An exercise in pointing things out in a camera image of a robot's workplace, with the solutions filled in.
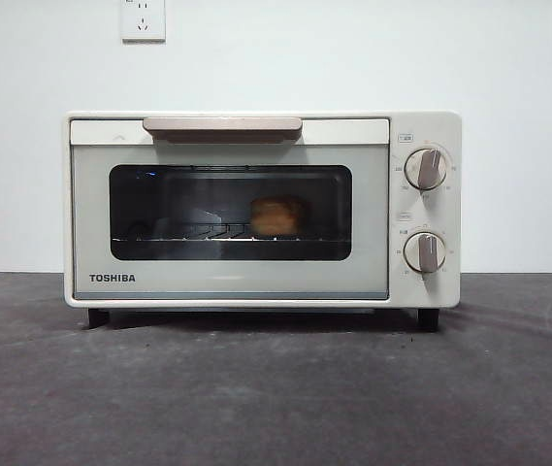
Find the white wall socket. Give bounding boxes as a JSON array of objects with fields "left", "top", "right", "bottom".
[{"left": 120, "top": 0, "right": 167, "bottom": 42}]

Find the golden brown bread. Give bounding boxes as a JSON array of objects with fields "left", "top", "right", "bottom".
[{"left": 249, "top": 194, "right": 308, "bottom": 239}]

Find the small cream oven knob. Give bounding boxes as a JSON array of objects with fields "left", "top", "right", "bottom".
[{"left": 404, "top": 231, "right": 447, "bottom": 274}]

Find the cream Toshiba toaster oven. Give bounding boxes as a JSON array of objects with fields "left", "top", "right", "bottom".
[{"left": 65, "top": 110, "right": 464, "bottom": 333}]

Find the large cream oven knob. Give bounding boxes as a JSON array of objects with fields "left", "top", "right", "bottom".
[{"left": 404, "top": 148, "right": 450, "bottom": 191}]

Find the metal wire oven rack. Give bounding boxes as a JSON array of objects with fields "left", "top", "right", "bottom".
[{"left": 112, "top": 235, "right": 344, "bottom": 243}]

